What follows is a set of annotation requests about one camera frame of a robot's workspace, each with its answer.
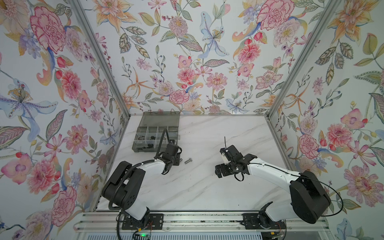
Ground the grey plastic organizer box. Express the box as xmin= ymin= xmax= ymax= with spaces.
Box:
xmin=132 ymin=112 xmax=180 ymax=153

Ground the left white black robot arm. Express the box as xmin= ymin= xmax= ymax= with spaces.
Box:
xmin=102 ymin=143 xmax=182 ymax=225

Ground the right aluminium corner post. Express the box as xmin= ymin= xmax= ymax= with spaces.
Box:
xmin=265 ymin=0 xmax=340 ymax=120

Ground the black hex bolt rear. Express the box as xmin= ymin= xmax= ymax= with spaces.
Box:
xmin=141 ymin=144 xmax=154 ymax=150

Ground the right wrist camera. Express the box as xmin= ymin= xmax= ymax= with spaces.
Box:
xmin=220 ymin=149 xmax=230 ymax=165

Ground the left aluminium corner post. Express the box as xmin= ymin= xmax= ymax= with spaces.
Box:
xmin=69 ymin=0 xmax=131 ymax=119

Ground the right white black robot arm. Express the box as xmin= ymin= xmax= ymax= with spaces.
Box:
xmin=215 ymin=145 xmax=331 ymax=229

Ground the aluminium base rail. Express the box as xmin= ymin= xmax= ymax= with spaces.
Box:
xmin=74 ymin=211 xmax=330 ymax=233

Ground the aluminium corner post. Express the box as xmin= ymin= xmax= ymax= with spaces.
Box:
xmin=69 ymin=0 xmax=131 ymax=119
xmin=265 ymin=0 xmax=340 ymax=120

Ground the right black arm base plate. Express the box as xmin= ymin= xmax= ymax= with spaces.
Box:
xmin=242 ymin=213 xmax=286 ymax=231

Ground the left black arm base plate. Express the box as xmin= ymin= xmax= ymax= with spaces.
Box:
xmin=121 ymin=214 xmax=164 ymax=230

